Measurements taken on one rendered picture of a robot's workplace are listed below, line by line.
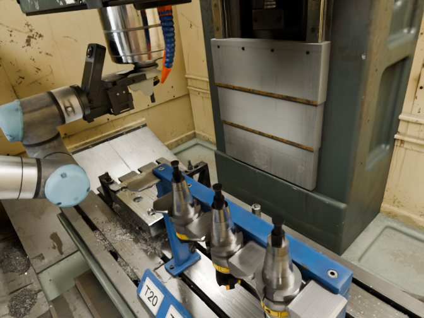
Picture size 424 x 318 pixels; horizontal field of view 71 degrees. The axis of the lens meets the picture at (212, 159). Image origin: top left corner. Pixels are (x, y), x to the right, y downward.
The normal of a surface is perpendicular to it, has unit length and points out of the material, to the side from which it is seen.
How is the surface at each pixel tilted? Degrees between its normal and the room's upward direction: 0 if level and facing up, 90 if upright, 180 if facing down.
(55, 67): 90
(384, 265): 0
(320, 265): 0
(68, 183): 90
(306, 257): 0
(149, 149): 24
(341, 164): 90
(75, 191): 90
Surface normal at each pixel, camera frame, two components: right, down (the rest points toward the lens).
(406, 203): -0.75, 0.40
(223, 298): -0.11, -0.86
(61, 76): 0.66, 0.31
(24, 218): 0.17, -0.66
